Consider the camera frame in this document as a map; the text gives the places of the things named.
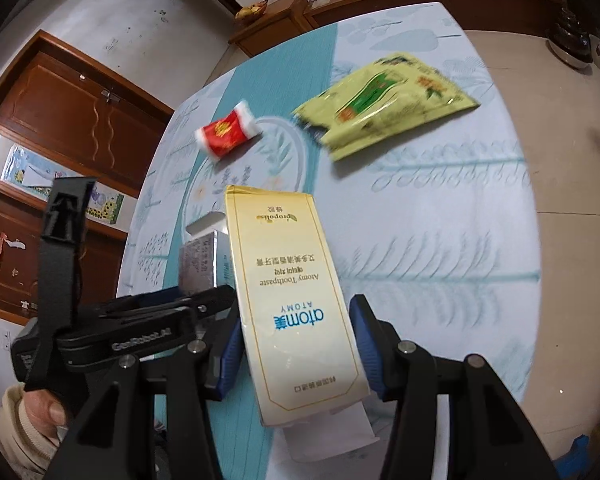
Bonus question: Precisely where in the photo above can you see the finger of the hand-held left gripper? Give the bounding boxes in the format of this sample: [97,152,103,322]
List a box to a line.
[97,285,237,328]

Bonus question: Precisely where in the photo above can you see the yellow green packet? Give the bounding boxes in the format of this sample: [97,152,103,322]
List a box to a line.
[292,52,481,162]

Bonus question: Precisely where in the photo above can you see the silver white carton box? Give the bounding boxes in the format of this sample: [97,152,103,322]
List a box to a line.
[179,212,231,296]

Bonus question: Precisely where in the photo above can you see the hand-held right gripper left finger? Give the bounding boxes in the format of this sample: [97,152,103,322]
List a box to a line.
[42,320,246,480]

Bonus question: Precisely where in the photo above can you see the fruit bowl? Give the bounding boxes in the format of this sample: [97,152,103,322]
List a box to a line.
[235,1,270,21]

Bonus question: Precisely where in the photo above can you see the red paper cup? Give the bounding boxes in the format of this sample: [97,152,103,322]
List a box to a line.
[194,101,263,161]

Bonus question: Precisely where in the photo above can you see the yellow toothpaste box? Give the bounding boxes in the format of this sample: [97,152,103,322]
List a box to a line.
[225,185,376,461]

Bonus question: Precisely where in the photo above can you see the brown wooden door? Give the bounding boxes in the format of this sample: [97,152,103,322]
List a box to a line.
[0,30,176,196]

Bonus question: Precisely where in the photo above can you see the low wooden wall cabinet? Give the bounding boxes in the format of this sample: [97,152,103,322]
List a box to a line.
[0,170,131,331]

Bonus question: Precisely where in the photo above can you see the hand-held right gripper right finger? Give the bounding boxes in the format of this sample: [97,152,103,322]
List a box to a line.
[349,295,561,480]

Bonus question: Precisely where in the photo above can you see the tree print tablecloth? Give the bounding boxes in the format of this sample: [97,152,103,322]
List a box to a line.
[115,1,551,480]

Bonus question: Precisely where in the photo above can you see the low wooden side cabinet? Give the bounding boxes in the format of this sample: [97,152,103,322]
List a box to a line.
[228,0,313,58]

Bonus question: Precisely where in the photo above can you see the person's left hand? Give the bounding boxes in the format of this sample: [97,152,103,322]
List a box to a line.
[22,389,71,453]

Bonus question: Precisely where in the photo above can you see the person's left forearm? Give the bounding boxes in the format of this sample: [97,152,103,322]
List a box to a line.
[0,382,61,480]

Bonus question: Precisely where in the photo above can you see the child's drawing poster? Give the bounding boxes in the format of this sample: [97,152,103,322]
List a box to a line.
[0,145,126,226]

